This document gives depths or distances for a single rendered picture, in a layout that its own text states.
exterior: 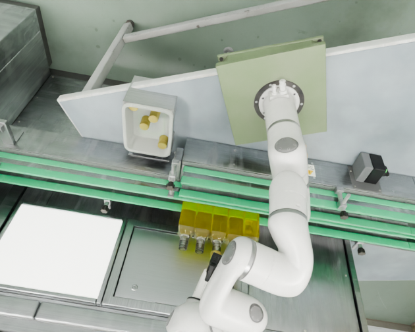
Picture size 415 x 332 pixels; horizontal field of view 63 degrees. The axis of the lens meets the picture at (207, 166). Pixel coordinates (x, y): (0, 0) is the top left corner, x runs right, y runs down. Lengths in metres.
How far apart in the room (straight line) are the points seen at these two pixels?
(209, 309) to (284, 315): 0.65
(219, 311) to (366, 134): 0.87
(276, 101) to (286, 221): 0.43
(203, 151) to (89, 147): 0.45
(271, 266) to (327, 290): 0.77
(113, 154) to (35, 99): 0.78
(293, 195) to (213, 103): 0.55
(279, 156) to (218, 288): 0.35
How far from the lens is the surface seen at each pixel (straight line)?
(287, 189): 0.77
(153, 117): 1.19
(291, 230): 0.71
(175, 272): 1.29
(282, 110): 0.98
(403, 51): 1.17
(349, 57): 1.13
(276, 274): 0.71
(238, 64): 1.03
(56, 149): 1.42
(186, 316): 0.90
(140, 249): 1.33
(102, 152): 1.38
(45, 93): 2.06
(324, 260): 1.51
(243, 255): 0.68
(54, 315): 1.27
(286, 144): 0.86
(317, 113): 1.15
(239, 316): 0.74
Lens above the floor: 1.71
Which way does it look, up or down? 43 degrees down
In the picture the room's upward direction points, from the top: 172 degrees counter-clockwise
